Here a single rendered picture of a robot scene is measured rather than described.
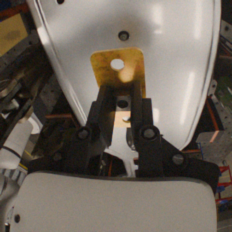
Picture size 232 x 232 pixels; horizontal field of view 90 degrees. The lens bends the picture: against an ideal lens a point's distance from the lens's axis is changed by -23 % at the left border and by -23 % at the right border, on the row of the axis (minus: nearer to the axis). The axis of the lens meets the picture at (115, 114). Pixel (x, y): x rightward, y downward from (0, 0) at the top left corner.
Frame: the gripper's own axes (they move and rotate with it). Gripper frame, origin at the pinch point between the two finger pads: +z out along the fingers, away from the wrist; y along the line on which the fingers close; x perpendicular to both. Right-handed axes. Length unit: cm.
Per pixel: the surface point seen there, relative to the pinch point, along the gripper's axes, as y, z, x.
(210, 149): 48, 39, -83
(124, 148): -3.0, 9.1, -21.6
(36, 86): -13.1, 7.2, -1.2
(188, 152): 17.0, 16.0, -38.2
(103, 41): -2.3, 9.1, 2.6
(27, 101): -12.7, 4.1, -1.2
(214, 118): 18.2, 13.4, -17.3
